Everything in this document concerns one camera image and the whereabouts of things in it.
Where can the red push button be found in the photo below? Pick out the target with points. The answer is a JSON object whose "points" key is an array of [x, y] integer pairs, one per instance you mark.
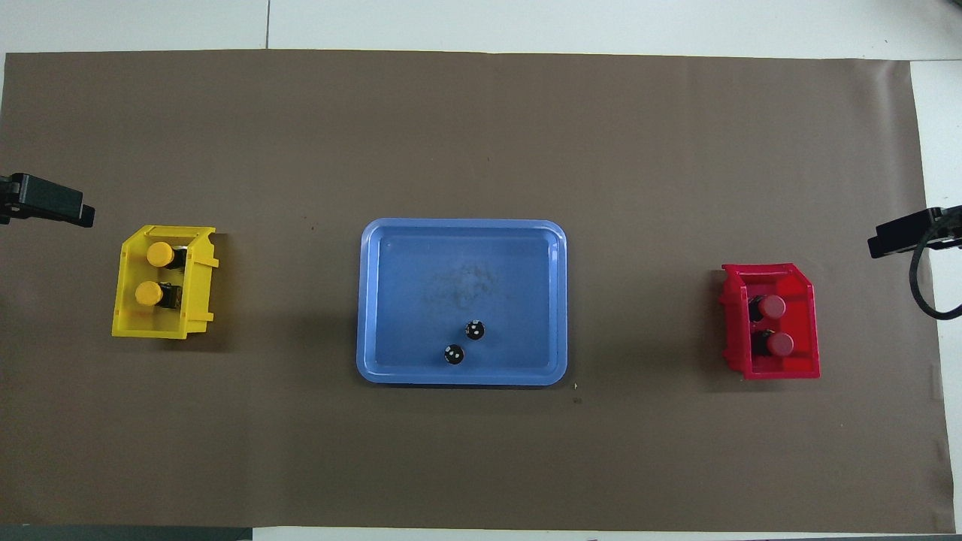
{"points": [[772, 306], [781, 344]]}

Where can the brown paper mat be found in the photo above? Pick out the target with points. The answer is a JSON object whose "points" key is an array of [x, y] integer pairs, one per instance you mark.
{"points": [[481, 135]]}

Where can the red plastic bin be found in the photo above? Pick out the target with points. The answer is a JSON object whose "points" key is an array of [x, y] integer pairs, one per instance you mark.
{"points": [[804, 330]]}

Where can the yellow plastic bin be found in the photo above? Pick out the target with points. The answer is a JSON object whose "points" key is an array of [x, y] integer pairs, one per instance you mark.
{"points": [[197, 300]]}

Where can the yellow push button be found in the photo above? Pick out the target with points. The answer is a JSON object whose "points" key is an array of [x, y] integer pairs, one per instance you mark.
{"points": [[148, 293], [159, 254]]}

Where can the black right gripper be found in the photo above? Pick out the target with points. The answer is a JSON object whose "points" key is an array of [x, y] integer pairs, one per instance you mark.
{"points": [[951, 225]]}

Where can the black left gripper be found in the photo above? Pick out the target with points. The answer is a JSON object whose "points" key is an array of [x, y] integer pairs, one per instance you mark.
{"points": [[4, 199]]}

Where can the small black cylinder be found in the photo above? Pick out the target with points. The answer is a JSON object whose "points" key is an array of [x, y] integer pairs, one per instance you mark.
{"points": [[453, 354], [474, 329]]}

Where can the blue plastic tray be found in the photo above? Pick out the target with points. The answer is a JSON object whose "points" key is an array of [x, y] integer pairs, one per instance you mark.
{"points": [[421, 300]]}

